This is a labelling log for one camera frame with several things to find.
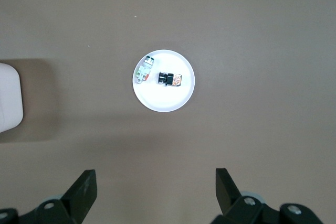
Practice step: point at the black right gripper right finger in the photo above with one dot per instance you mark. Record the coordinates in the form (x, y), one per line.
(227, 192)

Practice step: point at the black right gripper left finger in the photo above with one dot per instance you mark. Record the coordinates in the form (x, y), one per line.
(81, 195)

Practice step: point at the white lidded storage box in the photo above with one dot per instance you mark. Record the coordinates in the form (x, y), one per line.
(9, 95)

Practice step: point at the light pink round plate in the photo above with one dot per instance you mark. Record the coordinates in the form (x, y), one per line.
(162, 100)

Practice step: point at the green white battery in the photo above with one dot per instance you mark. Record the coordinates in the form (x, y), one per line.
(143, 73)

